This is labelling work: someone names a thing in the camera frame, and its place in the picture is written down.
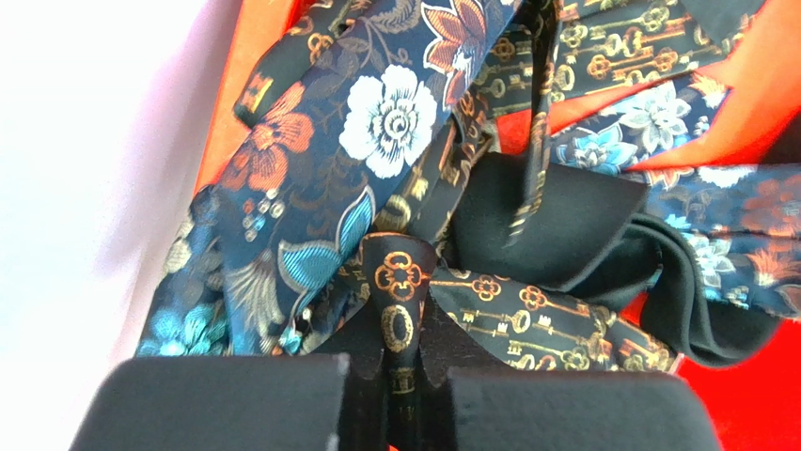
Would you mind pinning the black gold key pattern tie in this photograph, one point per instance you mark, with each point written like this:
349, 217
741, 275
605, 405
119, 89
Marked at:
344, 190

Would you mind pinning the red plastic bin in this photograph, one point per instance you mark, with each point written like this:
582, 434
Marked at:
755, 405

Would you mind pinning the black plain tie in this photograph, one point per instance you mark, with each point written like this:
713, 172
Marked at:
592, 238

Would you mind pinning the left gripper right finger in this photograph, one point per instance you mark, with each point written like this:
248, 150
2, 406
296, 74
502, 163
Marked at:
516, 410

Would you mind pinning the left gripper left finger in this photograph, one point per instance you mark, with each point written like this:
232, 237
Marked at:
218, 403

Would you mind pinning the blue floral pattern tie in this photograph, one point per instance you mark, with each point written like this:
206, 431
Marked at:
483, 154

